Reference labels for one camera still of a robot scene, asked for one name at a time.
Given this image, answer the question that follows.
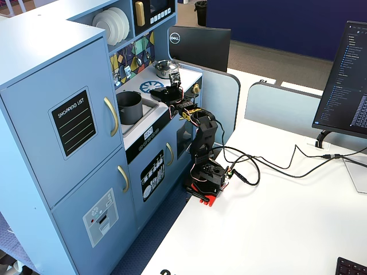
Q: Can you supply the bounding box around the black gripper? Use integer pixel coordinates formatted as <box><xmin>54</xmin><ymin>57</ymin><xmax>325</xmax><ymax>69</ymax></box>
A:
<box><xmin>161</xmin><ymin>84</ymin><xmax>185</xmax><ymax>105</ymax></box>

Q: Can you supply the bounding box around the white toy plate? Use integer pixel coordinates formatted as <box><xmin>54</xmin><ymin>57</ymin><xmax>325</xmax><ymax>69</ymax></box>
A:
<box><xmin>107</xmin><ymin>7</ymin><xmax>131</xmax><ymax>41</ymax></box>
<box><xmin>99</xmin><ymin>9</ymin><xmax>124</xmax><ymax>44</ymax></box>
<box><xmin>91</xmin><ymin>11</ymin><xmax>114</xmax><ymax>46</ymax></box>

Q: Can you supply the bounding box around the gray water dispenser decal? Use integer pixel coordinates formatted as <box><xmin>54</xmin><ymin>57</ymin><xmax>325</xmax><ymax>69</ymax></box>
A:
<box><xmin>82</xmin><ymin>187</ymin><xmax>120</xmax><ymax>249</ymax></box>

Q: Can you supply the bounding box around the black toy microwave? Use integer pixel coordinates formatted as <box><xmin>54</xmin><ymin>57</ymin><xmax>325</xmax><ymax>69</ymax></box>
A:
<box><xmin>132</xmin><ymin>0</ymin><xmax>176</xmax><ymax>37</ymax></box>

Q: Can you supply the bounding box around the gold freezer door handle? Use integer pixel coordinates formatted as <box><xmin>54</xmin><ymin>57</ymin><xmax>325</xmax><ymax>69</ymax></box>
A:
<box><xmin>117</xmin><ymin>165</ymin><xmax>130</xmax><ymax>193</ymax></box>

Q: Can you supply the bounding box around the monitor showing code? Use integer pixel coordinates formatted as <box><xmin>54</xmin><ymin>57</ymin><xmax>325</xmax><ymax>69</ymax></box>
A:
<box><xmin>311</xmin><ymin>20</ymin><xmax>367</xmax><ymax>140</ymax></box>

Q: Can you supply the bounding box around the gold microwave handle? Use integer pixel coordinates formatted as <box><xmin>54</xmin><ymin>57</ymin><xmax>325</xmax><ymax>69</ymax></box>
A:
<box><xmin>135</xmin><ymin>1</ymin><xmax>145</xmax><ymax>27</ymax></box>

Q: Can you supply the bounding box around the blue toy kitchen cabinet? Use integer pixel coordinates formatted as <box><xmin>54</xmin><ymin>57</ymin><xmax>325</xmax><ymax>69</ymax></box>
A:
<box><xmin>0</xmin><ymin>0</ymin><xmax>203</xmax><ymax>275</ymax></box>

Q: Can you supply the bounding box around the steel pot glass lid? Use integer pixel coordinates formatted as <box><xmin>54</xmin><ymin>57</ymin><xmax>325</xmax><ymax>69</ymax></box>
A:
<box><xmin>152</xmin><ymin>59</ymin><xmax>178</xmax><ymax>71</ymax></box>

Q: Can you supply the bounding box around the long gold fridge handle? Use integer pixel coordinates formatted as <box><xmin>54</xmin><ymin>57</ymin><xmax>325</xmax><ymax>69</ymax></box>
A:
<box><xmin>103</xmin><ymin>96</ymin><xmax>119</xmax><ymax>138</ymax></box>

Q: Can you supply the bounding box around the black dishwasher decal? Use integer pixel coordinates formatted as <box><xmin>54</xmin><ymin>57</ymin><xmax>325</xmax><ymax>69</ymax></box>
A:
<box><xmin>140</xmin><ymin>149</ymin><xmax>166</xmax><ymax>203</ymax></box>

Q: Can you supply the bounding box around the short blue freezer door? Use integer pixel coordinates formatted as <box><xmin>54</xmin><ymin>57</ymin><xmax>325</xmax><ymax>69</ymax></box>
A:
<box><xmin>50</xmin><ymin>148</ymin><xmax>139</xmax><ymax>272</ymax></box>

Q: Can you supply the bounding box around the gray pot lid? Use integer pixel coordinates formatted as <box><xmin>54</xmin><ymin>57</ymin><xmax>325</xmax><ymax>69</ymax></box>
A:
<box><xmin>149</xmin><ymin>88</ymin><xmax>172</xmax><ymax>104</ymax></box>

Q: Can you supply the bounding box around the colourful tile backsplash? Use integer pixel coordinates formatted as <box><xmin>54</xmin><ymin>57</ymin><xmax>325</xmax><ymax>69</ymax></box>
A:
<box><xmin>110</xmin><ymin>30</ymin><xmax>156</xmax><ymax>87</ymax></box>

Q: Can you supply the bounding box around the black trash bin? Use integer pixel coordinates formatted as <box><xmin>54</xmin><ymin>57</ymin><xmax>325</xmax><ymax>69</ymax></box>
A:
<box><xmin>194</xmin><ymin>0</ymin><xmax>208</xmax><ymax>27</ymax></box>

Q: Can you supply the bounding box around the red robot base plate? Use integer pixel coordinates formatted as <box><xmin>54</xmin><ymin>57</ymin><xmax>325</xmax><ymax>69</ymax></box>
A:
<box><xmin>185</xmin><ymin>183</ymin><xmax>223</xmax><ymax>207</ymax></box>

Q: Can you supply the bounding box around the steel slotted spoon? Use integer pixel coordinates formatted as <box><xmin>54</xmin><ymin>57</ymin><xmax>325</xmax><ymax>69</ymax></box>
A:
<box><xmin>112</xmin><ymin>56</ymin><xmax>122</xmax><ymax>87</ymax></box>

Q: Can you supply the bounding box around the thin black cable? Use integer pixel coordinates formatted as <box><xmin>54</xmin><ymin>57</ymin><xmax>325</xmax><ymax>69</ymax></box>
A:
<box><xmin>213</xmin><ymin>119</ymin><xmax>367</xmax><ymax>178</ymax></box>

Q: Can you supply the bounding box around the steel slotted spatula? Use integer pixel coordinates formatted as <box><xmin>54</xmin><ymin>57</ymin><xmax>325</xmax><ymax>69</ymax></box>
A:
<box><xmin>123</xmin><ymin>47</ymin><xmax>132</xmax><ymax>78</ymax></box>

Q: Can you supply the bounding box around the black shopping list board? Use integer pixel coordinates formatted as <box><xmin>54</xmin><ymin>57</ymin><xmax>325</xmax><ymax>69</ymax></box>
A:
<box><xmin>48</xmin><ymin>85</ymin><xmax>98</xmax><ymax>161</ymax></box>

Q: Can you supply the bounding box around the black keyboard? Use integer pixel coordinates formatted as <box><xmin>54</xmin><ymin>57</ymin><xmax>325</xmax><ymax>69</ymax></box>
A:
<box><xmin>334</xmin><ymin>257</ymin><xmax>367</xmax><ymax>275</ymax></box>

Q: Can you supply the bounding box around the stainless steel pot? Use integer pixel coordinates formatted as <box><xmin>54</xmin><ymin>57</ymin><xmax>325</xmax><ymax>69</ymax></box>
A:
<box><xmin>152</xmin><ymin>63</ymin><xmax>179</xmax><ymax>79</ymax></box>

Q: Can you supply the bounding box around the blue oven door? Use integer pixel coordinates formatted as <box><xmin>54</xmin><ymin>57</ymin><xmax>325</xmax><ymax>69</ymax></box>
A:
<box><xmin>171</xmin><ymin>113</ymin><xmax>202</xmax><ymax>178</ymax></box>

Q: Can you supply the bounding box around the blue dishwasher door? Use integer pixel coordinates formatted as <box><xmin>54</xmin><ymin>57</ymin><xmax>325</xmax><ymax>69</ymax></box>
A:
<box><xmin>127</xmin><ymin>123</ymin><xmax>176</xmax><ymax>230</ymax></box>

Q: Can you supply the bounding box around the gray toy sink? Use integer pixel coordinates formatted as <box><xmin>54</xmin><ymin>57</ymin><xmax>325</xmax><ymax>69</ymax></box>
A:
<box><xmin>116</xmin><ymin>91</ymin><xmax>160</xmax><ymax>135</ymax></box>

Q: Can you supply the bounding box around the dark blue office partition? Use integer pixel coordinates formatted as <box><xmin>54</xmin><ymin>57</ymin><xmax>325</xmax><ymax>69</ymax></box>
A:
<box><xmin>205</xmin><ymin>0</ymin><xmax>367</xmax><ymax>61</ymax></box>

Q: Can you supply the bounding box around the tall blue fridge door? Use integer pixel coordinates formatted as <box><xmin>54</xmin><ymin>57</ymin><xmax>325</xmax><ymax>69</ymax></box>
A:
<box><xmin>0</xmin><ymin>37</ymin><xmax>124</xmax><ymax>209</ymax></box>

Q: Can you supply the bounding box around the thick black cable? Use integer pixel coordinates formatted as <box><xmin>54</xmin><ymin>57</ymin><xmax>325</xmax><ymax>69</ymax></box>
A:
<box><xmin>229</xmin><ymin>147</ymin><xmax>367</xmax><ymax>186</ymax></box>

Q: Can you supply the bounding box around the light desk divider panel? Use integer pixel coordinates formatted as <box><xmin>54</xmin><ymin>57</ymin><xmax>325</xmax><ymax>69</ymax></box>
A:
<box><xmin>244</xmin><ymin>81</ymin><xmax>325</xmax><ymax>130</ymax></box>
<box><xmin>179</xmin><ymin>63</ymin><xmax>241</xmax><ymax>151</ymax></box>

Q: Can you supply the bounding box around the black table clamp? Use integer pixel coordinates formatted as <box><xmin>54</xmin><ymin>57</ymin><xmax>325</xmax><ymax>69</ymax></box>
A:
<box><xmin>185</xmin><ymin>186</ymin><xmax>210</xmax><ymax>202</ymax></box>

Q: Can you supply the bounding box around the gold dishwasher handle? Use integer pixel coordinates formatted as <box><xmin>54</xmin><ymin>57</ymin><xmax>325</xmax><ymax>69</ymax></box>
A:
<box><xmin>165</xmin><ymin>142</ymin><xmax>175</xmax><ymax>167</ymax></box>

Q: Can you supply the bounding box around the gray toy pot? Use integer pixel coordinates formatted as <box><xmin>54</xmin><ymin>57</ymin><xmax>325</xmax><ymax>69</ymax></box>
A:
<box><xmin>116</xmin><ymin>91</ymin><xmax>143</xmax><ymax>125</ymax></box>

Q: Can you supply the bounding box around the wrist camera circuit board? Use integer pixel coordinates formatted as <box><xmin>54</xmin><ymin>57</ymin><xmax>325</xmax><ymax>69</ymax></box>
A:
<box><xmin>168</xmin><ymin>72</ymin><xmax>182</xmax><ymax>87</ymax></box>

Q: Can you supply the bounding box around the black Dell monitor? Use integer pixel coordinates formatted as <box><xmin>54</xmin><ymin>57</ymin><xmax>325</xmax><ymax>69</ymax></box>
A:
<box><xmin>168</xmin><ymin>25</ymin><xmax>232</xmax><ymax>73</ymax></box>

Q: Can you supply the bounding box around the steel ladle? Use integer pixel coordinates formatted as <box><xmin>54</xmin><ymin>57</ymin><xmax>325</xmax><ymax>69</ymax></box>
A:
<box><xmin>132</xmin><ymin>41</ymin><xmax>143</xmax><ymax>67</ymax></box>

